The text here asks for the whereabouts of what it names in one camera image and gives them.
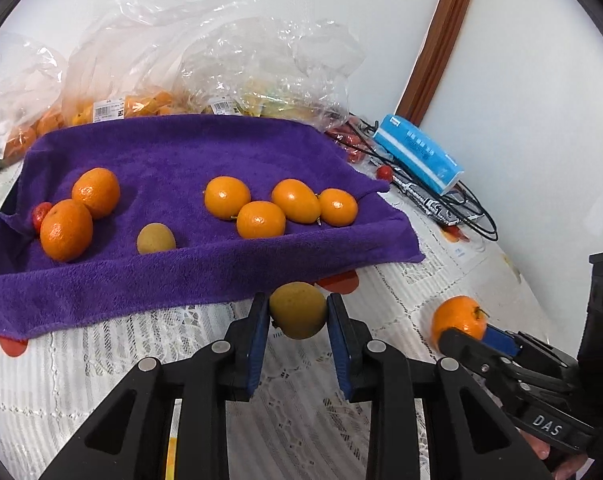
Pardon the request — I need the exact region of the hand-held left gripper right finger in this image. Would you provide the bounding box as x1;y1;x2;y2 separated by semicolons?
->
326;292;555;480

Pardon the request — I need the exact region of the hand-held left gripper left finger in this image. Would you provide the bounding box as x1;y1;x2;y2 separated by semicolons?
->
39;292;272;480

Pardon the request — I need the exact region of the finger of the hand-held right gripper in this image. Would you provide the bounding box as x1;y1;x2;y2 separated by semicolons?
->
484;325;567;361
439;327;519;386

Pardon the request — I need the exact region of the large orange mandarin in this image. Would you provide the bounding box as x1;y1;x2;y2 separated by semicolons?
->
40;199;94;263
430;296;489;356
72;167;121;220

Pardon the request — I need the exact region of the yellow-green plum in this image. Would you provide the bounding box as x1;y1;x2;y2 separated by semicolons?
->
268;282;329;340
136;222;176;256

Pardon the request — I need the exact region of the small orange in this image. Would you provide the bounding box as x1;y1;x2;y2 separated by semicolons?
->
236;201;286;240
204;176;252;220
272;178;322;224
319;188;358;227

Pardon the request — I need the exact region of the purple towel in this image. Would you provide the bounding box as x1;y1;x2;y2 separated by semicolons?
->
0;114;426;338

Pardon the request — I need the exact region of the person's right hand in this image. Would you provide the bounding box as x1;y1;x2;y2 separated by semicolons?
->
524;427;585;480

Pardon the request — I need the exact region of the grey patterned cloth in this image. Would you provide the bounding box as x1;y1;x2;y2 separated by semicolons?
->
389;167;482;227

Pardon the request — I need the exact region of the blue tissue pack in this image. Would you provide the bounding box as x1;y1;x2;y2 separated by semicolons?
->
373;114;465;196

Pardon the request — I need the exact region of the pile of red cherry tomatoes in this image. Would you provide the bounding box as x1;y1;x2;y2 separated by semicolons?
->
326;120;377;163

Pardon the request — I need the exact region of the heap of bagged small oranges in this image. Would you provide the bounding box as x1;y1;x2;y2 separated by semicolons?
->
72;89;175;126

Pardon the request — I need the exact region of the clear plastic bag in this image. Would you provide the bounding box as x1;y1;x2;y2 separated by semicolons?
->
0;32;70;176
179;17;365;131
62;0;222;126

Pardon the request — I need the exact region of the heap of bagged mandarins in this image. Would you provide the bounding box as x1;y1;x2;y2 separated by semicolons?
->
2;110;67;161

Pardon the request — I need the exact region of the black looped cable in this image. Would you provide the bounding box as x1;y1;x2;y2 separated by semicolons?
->
349;117;498;240

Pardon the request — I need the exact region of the brown wooden door frame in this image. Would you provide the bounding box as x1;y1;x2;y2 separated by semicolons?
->
395;0;482;127

